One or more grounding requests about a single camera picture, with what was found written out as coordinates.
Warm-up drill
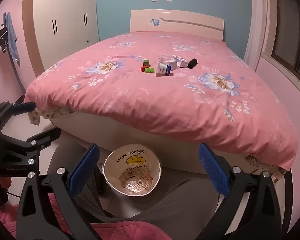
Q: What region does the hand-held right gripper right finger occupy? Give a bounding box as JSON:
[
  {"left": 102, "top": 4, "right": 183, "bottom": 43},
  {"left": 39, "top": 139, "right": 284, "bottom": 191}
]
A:
[{"left": 190, "top": 142, "right": 283, "bottom": 240}]

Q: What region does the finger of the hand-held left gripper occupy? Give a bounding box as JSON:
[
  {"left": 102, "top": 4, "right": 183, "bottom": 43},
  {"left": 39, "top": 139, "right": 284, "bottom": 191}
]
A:
[
  {"left": 0, "top": 127, "right": 62, "bottom": 155},
  {"left": 0, "top": 102, "right": 37, "bottom": 135}
]

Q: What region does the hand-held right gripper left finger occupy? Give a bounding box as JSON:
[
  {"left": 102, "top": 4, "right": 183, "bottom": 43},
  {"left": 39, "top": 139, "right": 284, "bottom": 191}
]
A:
[{"left": 16, "top": 144, "right": 100, "bottom": 240}]

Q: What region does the trash bin with plastic bag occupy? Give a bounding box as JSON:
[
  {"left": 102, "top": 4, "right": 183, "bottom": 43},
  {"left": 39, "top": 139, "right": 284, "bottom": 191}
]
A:
[{"left": 102, "top": 144, "right": 162, "bottom": 197}]

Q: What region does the white toothpaste box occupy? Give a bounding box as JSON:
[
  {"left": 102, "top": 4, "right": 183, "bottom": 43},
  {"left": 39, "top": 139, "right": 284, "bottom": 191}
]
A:
[{"left": 172, "top": 54, "right": 189, "bottom": 68}]

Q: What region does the person's left hand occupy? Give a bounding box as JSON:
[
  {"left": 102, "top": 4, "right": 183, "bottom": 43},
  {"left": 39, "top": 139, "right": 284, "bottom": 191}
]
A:
[{"left": 0, "top": 176, "right": 12, "bottom": 193}]

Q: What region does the blue towel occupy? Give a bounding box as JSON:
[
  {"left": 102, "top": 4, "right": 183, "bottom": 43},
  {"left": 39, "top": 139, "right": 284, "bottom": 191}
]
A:
[{"left": 4, "top": 12, "right": 22, "bottom": 67}]

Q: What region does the black coat stand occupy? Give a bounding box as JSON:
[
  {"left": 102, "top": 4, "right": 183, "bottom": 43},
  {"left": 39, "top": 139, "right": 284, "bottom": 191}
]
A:
[{"left": 0, "top": 12, "right": 25, "bottom": 98}]

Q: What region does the pink floral blanket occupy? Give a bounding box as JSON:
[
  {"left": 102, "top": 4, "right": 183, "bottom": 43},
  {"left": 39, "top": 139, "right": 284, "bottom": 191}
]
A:
[{"left": 24, "top": 31, "right": 299, "bottom": 172}]

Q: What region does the white wardrobe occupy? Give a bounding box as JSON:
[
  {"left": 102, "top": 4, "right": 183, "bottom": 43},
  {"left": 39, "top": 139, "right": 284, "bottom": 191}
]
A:
[{"left": 22, "top": 0, "right": 100, "bottom": 72}]

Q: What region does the white blue milk carton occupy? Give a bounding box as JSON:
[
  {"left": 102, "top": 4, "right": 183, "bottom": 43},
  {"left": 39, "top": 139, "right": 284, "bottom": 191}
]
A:
[
  {"left": 163, "top": 59, "right": 178, "bottom": 71},
  {"left": 156, "top": 62, "right": 172, "bottom": 77}
]

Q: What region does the dark window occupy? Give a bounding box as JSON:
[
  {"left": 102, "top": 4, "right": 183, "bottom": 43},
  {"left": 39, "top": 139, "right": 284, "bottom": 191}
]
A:
[{"left": 271, "top": 0, "right": 300, "bottom": 80}]

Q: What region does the cream bed headboard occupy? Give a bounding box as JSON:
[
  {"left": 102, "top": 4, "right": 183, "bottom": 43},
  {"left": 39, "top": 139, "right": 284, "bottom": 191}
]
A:
[{"left": 129, "top": 9, "right": 225, "bottom": 42}]

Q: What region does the white window trim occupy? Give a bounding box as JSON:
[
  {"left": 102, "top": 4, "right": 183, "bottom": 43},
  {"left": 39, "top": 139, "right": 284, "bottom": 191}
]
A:
[{"left": 244, "top": 0, "right": 278, "bottom": 68}]

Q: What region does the white bed frame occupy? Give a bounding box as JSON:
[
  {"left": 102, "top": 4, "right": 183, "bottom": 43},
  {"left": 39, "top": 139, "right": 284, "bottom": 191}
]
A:
[{"left": 50, "top": 110, "right": 293, "bottom": 180}]

